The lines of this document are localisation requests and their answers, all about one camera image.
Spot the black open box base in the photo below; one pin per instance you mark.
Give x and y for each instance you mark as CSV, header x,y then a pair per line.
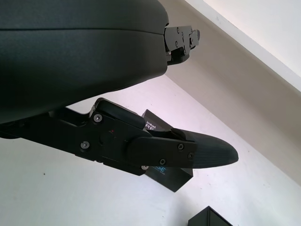
x,y
209,217

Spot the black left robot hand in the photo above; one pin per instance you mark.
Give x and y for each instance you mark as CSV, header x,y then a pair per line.
x,y
70,58

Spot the black RealSense box lid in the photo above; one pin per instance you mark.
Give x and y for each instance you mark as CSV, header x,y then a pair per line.
x,y
174,179

